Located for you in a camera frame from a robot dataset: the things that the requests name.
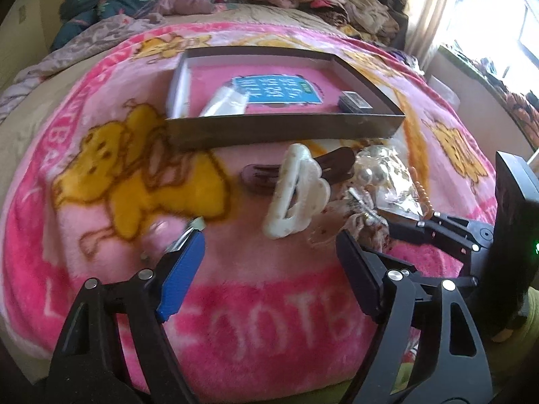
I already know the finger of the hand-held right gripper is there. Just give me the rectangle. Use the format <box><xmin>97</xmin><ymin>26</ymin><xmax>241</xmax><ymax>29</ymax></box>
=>
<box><xmin>452</xmin><ymin>245</ymin><xmax>491</xmax><ymax>289</ymax></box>
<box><xmin>388</xmin><ymin>212</ymin><xmax>494</xmax><ymax>254</ymax></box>

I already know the brown snap hair clip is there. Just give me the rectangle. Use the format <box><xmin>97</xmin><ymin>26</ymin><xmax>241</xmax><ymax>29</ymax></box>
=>
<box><xmin>240</xmin><ymin>146</ymin><xmax>356</xmax><ymax>196</ymax></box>

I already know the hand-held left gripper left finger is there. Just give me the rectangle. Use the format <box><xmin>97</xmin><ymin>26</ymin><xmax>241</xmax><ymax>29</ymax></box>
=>
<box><xmin>44</xmin><ymin>227</ymin><xmax>207</xmax><ymax>404</ymax></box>

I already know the clear bag of pearls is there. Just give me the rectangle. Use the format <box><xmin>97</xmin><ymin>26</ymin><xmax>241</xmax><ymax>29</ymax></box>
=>
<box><xmin>354</xmin><ymin>145</ymin><xmax>427</xmax><ymax>220</ymax></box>

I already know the white claw hair clip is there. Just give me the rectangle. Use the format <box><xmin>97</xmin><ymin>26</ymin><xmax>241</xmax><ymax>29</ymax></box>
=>
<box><xmin>262</xmin><ymin>143</ymin><xmax>331</xmax><ymax>241</ymax></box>

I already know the pink fuzzy hair clip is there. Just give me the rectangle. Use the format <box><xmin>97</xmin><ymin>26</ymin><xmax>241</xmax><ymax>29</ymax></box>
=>
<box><xmin>141</xmin><ymin>215</ymin><xmax>207</xmax><ymax>264</ymax></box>

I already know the dark floral garment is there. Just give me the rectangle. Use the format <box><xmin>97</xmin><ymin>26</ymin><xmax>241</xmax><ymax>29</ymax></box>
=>
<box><xmin>51</xmin><ymin>0</ymin><xmax>169</xmax><ymax>51</ymax></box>

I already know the orange patterned cloth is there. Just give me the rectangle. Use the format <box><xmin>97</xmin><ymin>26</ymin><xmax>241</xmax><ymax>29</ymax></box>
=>
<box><xmin>499</xmin><ymin>82</ymin><xmax>539</xmax><ymax>152</ymax></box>

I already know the orange bead strand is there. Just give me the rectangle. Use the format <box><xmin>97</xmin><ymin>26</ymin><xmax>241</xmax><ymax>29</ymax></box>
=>
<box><xmin>409</xmin><ymin>167</ymin><xmax>437</xmax><ymax>220</ymax></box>

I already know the pile of mixed clothes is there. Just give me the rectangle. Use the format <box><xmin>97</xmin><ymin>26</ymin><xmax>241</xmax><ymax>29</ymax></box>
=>
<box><xmin>236</xmin><ymin>0</ymin><xmax>407</xmax><ymax>40</ymax></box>

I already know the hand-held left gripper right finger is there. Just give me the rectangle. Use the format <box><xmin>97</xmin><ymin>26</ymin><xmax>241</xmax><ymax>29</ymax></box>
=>
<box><xmin>336</xmin><ymin>229</ymin><xmax>493</xmax><ymax>404</ymax></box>

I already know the sheer patterned pouch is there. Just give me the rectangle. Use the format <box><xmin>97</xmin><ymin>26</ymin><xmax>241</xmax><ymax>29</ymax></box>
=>
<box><xmin>307</xmin><ymin>191</ymin><xmax>394</xmax><ymax>255</ymax></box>

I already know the brown cardboard box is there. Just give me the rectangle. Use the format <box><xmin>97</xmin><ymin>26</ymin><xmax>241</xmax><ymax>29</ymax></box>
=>
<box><xmin>165</xmin><ymin>46</ymin><xmax>407</xmax><ymax>153</ymax></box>

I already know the blue printed card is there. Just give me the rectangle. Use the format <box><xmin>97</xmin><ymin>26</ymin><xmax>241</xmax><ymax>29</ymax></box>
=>
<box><xmin>231</xmin><ymin>75</ymin><xmax>323</xmax><ymax>106</ymax></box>

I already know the cream curtain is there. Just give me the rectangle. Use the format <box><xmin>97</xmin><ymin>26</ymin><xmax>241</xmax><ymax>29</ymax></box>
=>
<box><xmin>404</xmin><ymin>0</ymin><xmax>453</xmax><ymax>76</ymax></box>

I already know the small clear plastic case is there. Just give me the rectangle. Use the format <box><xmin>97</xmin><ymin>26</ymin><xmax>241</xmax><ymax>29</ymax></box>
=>
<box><xmin>338</xmin><ymin>91</ymin><xmax>373</xmax><ymax>112</ymax></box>

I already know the pink cartoon printed blanket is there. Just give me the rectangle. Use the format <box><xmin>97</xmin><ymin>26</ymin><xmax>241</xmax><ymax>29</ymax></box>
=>
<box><xmin>0</xmin><ymin>21</ymin><xmax>506</xmax><ymax>404</ymax></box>

